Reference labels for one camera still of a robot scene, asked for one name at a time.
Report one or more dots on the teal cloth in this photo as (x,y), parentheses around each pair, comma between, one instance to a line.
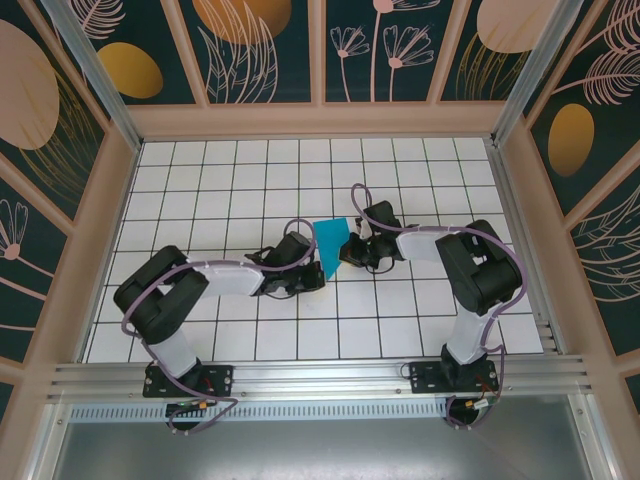
(330,240)

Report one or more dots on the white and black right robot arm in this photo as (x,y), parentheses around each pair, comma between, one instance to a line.
(470,335)

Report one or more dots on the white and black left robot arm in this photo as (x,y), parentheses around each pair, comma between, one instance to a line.
(230,280)

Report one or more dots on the grey metal sheet panel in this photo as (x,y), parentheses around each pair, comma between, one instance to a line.
(320,450)

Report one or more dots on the yellow power connector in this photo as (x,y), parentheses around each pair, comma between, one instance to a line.
(471,403)
(203,405)

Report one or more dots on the long aluminium mounting rail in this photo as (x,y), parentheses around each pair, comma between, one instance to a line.
(325,375)

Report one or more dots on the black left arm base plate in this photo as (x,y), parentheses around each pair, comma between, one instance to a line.
(220,377)

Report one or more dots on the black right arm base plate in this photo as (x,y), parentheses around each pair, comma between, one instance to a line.
(425,377)

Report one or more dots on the aluminium side rail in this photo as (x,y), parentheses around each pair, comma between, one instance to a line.
(520,240)

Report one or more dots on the aluminium frame post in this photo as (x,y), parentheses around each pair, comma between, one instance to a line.
(100,85)
(530,65)

